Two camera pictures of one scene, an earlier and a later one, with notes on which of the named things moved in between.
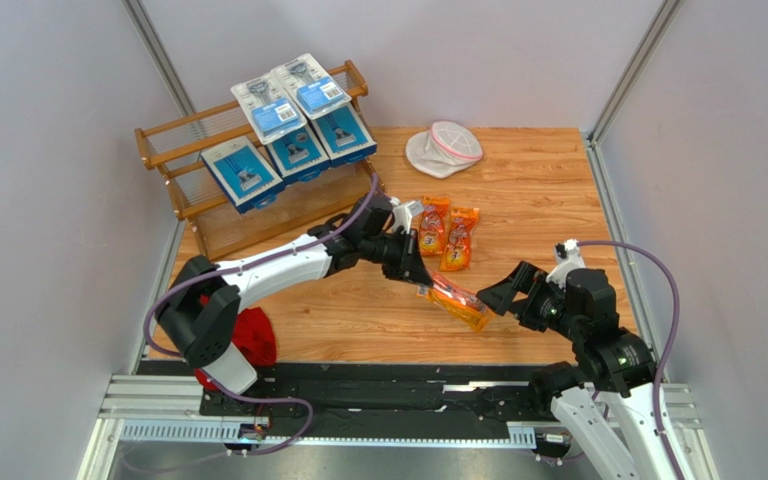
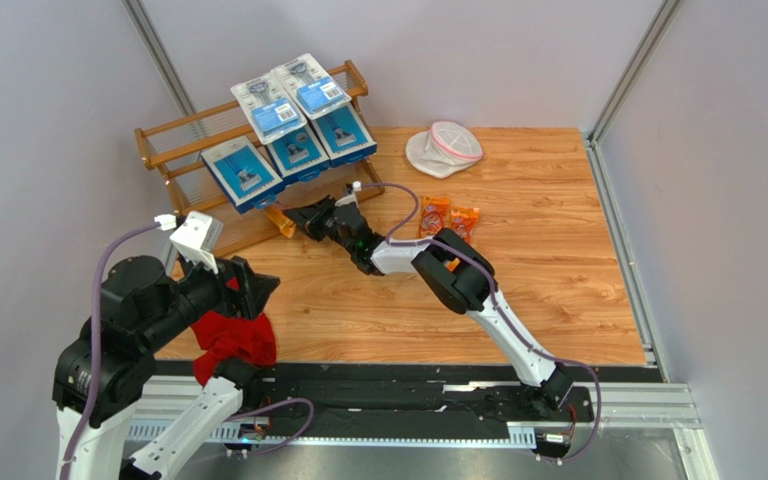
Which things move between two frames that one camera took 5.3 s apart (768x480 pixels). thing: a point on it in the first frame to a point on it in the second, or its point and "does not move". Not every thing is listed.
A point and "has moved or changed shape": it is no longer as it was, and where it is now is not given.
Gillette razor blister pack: (316, 92) does not move
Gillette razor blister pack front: (270, 108) does not move
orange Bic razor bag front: (458, 300) has moved or changed shape
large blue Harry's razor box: (298, 156) does not move
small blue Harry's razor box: (244, 174) does not move
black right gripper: (524, 296) to (325, 219)
